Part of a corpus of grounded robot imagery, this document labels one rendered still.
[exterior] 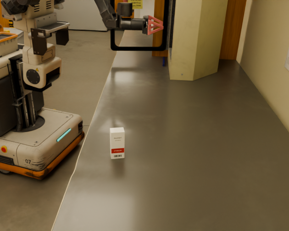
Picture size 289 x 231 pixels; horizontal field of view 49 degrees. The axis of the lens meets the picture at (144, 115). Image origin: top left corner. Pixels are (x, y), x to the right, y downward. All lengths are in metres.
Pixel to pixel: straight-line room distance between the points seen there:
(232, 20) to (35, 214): 1.64
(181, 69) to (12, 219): 1.37
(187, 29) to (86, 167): 0.82
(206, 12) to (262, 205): 0.92
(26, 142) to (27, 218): 0.51
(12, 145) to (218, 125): 1.56
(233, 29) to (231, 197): 1.21
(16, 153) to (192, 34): 1.44
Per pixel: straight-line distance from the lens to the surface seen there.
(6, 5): 1.98
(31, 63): 2.19
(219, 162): 0.98
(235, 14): 1.89
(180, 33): 1.49
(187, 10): 1.47
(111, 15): 1.62
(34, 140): 2.37
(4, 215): 2.24
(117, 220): 0.77
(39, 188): 2.38
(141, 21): 1.60
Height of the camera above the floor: 1.49
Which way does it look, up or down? 28 degrees down
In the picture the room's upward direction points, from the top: 2 degrees clockwise
